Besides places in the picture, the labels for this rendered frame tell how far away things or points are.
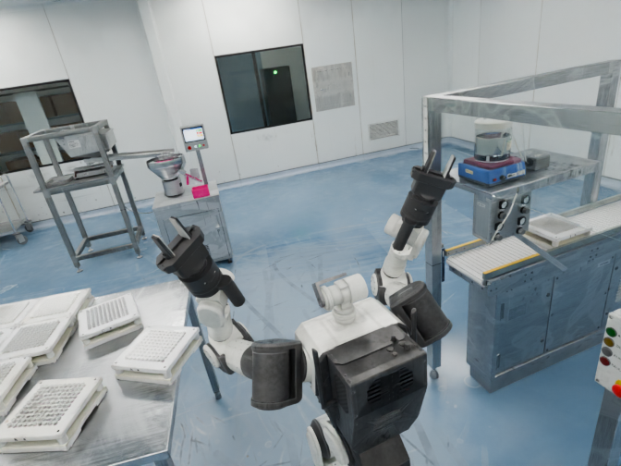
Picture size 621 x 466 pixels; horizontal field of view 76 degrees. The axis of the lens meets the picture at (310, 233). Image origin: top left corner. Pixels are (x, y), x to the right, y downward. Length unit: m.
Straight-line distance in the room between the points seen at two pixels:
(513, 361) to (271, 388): 1.82
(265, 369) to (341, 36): 6.41
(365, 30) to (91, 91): 4.23
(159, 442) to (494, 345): 1.68
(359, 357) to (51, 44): 6.35
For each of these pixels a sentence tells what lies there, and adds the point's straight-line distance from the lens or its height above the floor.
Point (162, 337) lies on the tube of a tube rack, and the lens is 1.76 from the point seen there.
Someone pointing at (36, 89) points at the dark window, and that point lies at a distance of 6.93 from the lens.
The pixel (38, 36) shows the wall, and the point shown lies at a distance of 6.89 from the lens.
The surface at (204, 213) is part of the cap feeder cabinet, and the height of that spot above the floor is 0.61.
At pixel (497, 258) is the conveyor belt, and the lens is 2.21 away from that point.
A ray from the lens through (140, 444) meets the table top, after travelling 1.50.
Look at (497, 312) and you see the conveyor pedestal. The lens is 2.26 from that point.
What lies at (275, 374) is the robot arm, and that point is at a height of 1.22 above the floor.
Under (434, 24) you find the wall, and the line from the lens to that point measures 7.79.
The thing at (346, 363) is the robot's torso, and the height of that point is 1.25.
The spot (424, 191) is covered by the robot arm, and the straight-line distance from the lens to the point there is 1.14.
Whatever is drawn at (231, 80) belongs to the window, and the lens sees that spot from 6.66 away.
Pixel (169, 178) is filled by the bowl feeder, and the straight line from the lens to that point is 4.17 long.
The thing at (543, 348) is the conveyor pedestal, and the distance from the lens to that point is 2.73.
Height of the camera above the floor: 1.89
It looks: 24 degrees down
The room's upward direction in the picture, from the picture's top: 8 degrees counter-clockwise
